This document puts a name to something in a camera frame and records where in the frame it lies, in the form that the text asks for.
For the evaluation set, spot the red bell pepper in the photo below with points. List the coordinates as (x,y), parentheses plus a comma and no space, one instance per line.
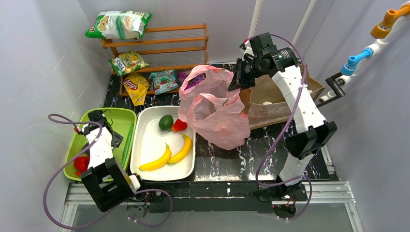
(81,164)

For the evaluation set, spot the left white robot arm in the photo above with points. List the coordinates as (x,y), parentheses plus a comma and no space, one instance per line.
(104,178)

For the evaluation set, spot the white PVC pipe frame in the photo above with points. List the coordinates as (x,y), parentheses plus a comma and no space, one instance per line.
(327,32)

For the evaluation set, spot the green plastic bin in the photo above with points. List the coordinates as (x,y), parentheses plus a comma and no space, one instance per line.
(120,119)

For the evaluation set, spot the green yellow snack bag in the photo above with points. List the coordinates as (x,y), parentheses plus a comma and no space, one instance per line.
(127,63)

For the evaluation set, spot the green avocado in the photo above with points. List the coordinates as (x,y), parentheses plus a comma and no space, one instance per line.
(166,123)

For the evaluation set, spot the brown burlap tote bag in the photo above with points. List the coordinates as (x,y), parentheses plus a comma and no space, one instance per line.
(272,99)

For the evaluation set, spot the long green cucumber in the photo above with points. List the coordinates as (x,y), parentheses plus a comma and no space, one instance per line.
(127,146)

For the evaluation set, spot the black pipe clamp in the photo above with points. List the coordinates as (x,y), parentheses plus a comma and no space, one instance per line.
(334,82)

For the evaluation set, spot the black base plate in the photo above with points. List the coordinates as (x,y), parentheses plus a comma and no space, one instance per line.
(217,196)

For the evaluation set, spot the red strawberry toy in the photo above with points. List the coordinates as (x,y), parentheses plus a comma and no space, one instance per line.
(179,125)

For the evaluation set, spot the yellow Lays chips bag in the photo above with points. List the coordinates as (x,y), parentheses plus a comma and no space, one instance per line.
(137,87)

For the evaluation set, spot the wooden shelf rack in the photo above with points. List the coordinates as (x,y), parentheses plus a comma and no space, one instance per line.
(166,48)

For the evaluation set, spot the pink plastic grocery bag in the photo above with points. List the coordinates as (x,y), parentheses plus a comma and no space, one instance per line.
(212,111)

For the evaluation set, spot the lower left yellow banana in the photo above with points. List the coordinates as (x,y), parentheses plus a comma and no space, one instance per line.
(158,163)

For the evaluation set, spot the green white chips bag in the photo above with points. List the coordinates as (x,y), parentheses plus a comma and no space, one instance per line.
(119,25)

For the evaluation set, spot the yellow banana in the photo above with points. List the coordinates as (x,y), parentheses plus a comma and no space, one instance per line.
(158,163)
(180,155)

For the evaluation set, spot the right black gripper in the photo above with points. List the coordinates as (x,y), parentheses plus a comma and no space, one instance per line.
(241,74)

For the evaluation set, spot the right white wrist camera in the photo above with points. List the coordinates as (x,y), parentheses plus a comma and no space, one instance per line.
(247,50)

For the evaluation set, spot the teal candy packet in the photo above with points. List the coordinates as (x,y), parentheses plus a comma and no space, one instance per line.
(164,81)

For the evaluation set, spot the purple grape candy packet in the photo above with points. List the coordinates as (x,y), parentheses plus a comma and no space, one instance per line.
(194,81)

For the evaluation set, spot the right yellow banana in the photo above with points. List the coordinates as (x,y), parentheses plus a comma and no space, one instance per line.
(180,155)

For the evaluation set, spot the white rectangular tray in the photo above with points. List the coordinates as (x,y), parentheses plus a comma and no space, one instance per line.
(150,144)

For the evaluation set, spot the orange pipe valve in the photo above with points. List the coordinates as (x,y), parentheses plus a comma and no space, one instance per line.
(382,29)

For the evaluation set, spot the blue pipe valve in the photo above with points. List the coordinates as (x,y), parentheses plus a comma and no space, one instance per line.
(351,66)

